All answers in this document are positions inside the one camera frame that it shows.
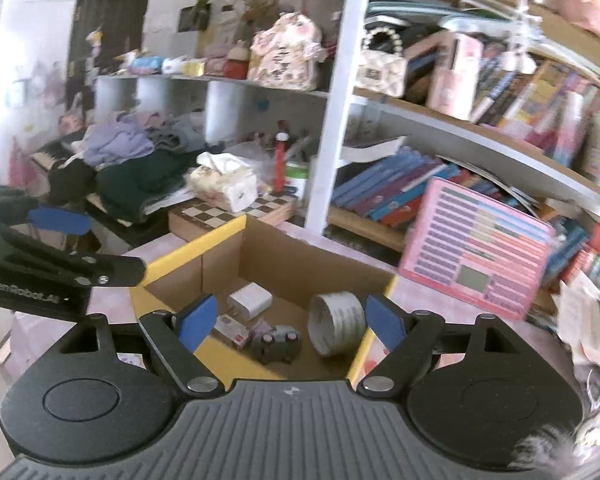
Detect pink floral ornament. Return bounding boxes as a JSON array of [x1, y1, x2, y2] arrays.
[[247, 12, 327, 92]]

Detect small pink white box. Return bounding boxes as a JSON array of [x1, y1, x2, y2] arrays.
[[213, 314, 250, 349]]

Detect stack of papers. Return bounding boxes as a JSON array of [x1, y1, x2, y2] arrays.
[[557, 271, 600, 367]]

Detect tissue pack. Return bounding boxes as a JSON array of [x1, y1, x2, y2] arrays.
[[185, 152, 259, 212]]

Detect red marker pen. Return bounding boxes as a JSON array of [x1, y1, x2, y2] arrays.
[[273, 131, 289, 195]]

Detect clear tape roll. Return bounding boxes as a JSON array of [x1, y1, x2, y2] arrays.
[[306, 292, 366, 358]]

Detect white quilted pearl handbag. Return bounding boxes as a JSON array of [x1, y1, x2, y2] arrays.
[[355, 26, 407, 98]]

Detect pink keyboard learning tablet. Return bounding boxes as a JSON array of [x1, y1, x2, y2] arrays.
[[399, 178, 555, 320]]

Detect white bookshelf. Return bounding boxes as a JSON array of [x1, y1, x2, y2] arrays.
[[94, 0, 600, 235]]

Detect pink box on shelf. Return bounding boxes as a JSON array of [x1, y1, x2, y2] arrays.
[[426, 32, 483, 122]]

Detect row of blue books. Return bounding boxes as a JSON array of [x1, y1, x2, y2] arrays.
[[329, 148, 491, 228]]

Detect black toy car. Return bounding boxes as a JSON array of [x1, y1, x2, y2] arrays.
[[250, 325, 302, 364]]

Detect wooden chessboard box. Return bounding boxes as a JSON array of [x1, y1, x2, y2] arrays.
[[168, 194, 297, 242]]

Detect white charger in box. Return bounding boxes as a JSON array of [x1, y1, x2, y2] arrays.
[[226, 282, 273, 321]]

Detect yellow cardboard box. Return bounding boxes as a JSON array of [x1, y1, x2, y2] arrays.
[[130, 219, 396, 386]]

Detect pile of clothes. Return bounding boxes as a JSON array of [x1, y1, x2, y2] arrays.
[[44, 110, 208, 223]]

